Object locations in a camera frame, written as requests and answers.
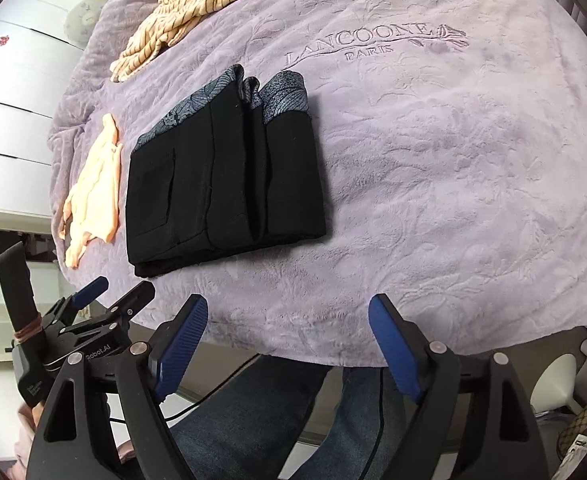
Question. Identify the peach cloth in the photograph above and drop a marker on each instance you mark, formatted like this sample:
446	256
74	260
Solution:
96	190

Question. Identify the person's left leg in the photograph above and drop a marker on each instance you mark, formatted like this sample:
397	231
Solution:
243	420

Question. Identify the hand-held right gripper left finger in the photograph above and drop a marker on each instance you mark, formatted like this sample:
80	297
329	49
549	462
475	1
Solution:
181	345

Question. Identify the person's right leg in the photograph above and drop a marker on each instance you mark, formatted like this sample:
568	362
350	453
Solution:
358	430

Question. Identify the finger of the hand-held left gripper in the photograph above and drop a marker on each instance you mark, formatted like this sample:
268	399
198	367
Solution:
91	291
133	300

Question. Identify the black pants with patterned waistband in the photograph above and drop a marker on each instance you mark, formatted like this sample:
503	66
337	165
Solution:
223	180

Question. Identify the lilac embossed plush blanket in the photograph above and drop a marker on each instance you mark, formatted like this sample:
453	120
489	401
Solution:
398	160

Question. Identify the white wardrobe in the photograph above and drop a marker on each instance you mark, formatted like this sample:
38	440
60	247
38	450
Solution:
18	100

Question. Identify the round white cushion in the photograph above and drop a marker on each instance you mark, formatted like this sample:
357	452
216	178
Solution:
81	19

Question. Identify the white funnel object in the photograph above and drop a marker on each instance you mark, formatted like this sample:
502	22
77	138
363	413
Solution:
566	375

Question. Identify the red wardrobe sticker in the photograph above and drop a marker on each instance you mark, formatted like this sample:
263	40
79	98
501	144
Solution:
3	39

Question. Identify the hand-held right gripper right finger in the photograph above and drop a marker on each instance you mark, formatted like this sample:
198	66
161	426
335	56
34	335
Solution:
393	345

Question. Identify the person's left forearm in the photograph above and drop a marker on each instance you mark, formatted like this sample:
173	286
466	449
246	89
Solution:
26	440

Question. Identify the person's leg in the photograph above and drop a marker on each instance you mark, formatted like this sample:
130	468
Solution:
243	420
358	430

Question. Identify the cream striped garment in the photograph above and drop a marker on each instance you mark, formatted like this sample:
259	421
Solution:
193	5

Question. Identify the brown patterned bag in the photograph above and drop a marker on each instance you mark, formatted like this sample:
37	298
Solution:
586	425

